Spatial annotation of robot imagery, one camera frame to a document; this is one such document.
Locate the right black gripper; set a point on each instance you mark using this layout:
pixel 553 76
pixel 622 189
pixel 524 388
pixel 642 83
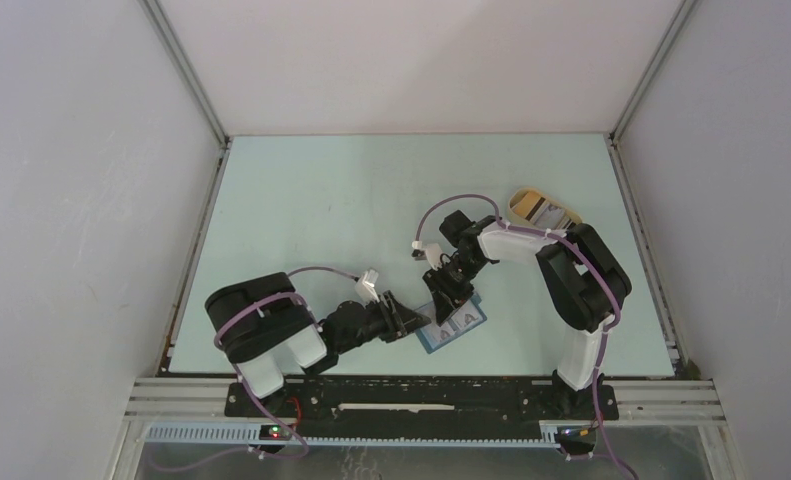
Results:
pixel 444 288

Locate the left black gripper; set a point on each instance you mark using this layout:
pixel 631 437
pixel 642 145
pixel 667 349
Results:
pixel 398 319

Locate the white patterned card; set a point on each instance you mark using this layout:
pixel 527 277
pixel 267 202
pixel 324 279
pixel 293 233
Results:
pixel 467 318
pixel 438 335

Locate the blue card holder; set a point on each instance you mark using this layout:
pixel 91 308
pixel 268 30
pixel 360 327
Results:
pixel 429 310

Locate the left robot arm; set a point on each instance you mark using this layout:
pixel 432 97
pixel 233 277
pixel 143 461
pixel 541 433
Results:
pixel 254 318

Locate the white card in tray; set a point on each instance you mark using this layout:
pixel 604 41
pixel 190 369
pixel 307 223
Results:
pixel 552 217

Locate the beige oval tray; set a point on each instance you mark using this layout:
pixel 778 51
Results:
pixel 573 217

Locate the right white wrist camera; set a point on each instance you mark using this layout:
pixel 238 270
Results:
pixel 431 253

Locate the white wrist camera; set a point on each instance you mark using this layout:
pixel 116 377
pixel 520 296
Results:
pixel 431 253
pixel 365 287

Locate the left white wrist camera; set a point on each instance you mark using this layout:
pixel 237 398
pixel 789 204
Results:
pixel 365 287

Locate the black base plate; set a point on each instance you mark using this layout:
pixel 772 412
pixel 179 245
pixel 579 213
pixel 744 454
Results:
pixel 447 407

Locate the grey cable duct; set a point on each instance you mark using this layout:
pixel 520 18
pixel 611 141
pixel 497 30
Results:
pixel 249 434

